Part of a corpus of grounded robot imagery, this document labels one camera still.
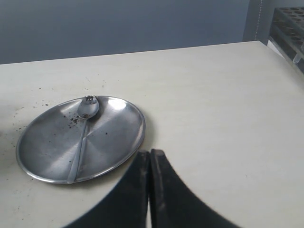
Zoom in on metal test tube rack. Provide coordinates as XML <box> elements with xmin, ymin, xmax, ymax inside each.
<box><xmin>269</xmin><ymin>7</ymin><xmax>304</xmax><ymax>72</ymax></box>

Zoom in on round stainless steel plate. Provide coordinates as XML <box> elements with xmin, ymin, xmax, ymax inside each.
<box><xmin>16</xmin><ymin>96</ymin><xmax>146</xmax><ymax>184</ymax></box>

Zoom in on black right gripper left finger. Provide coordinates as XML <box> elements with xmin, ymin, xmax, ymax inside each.
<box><xmin>66</xmin><ymin>151</ymin><xmax>150</xmax><ymax>228</ymax></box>

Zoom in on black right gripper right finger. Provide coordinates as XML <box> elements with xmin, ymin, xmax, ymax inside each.
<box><xmin>150</xmin><ymin>149</ymin><xmax>238</xmax><ymax>228</ymax></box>

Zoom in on grey metal frame post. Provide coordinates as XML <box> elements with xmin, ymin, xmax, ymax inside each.
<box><xmin>243</xmin><ymin>0</ymin><xmax>274</xmax><ymax>45</ymax></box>

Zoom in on stainless steel spork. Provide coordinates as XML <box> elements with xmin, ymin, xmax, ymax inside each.
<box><xmin>67</xmin><ymin>95</ymin><xmax>99</xmax><ymax>184</ymax></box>

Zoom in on clear test tube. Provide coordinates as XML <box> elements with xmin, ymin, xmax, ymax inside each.
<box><xmin>293</xmin><ymin>53</ymin><xmax>302</xmax><ymax>64</ymax></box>

